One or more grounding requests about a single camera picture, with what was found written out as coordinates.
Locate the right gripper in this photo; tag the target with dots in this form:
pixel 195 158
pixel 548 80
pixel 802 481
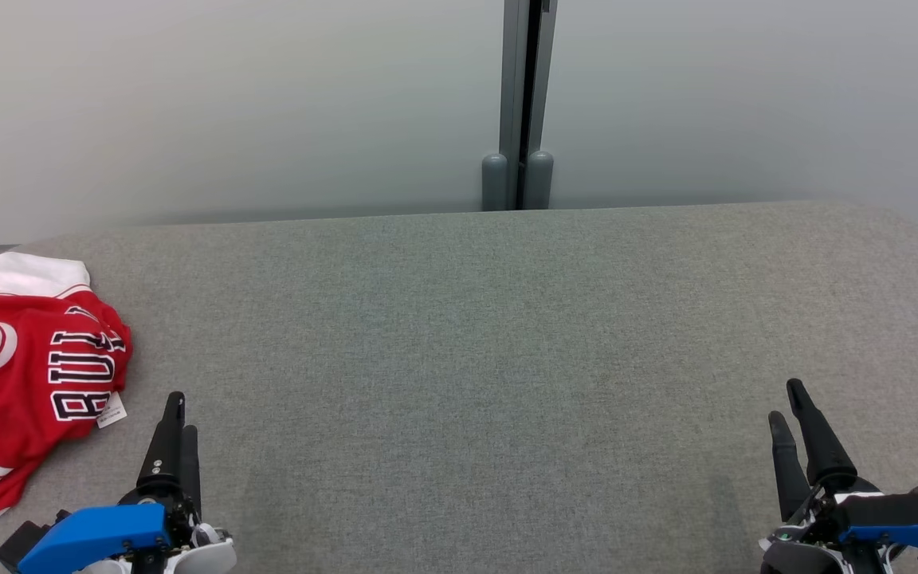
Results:
pixel 806 550

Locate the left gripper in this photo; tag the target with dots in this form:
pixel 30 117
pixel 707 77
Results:
pixel 196 550

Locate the red Bulls basketball jersey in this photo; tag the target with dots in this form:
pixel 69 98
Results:
pixel 29 359

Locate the grey fabric upholstered bench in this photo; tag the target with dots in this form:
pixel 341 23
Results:
pixel 467 359

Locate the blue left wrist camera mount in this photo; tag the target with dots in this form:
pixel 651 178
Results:
pixel 92 534

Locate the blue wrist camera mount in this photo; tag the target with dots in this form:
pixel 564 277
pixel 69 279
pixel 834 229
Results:
pixel 905 536
pixel 92 534

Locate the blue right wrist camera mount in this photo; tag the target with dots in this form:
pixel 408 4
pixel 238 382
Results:
pixel 905 536

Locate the grey cylindrical post foot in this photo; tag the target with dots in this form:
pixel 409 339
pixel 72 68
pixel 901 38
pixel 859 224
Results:
pixel 539 182
pixel 495 183

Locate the grey partition post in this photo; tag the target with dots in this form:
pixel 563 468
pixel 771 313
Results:
pixel 513 80

